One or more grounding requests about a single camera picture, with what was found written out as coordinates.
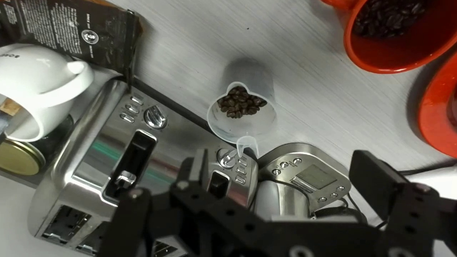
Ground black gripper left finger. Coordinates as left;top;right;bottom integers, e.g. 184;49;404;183
98;188;154;257

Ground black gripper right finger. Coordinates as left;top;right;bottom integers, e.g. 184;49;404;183
348;149;457;257

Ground clear plastic jar coffee beans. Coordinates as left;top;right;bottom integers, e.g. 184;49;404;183
205;58;278;162

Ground silver four-slot toaster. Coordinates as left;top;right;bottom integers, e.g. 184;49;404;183
27;78;261;255

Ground red plate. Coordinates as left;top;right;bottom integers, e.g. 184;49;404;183
416;52;457;160

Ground silver electric kettle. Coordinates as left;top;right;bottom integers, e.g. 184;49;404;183
251;142;368;226

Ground red cup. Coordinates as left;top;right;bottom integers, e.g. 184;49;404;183
322;0;457;76

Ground white ceramic mug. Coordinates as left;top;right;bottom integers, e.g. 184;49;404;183
0;43;95;143

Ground black coffee bag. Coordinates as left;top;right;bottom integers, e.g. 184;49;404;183
0;0;142;95

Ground long black power cable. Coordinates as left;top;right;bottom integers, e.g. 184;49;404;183
396;159;457;176

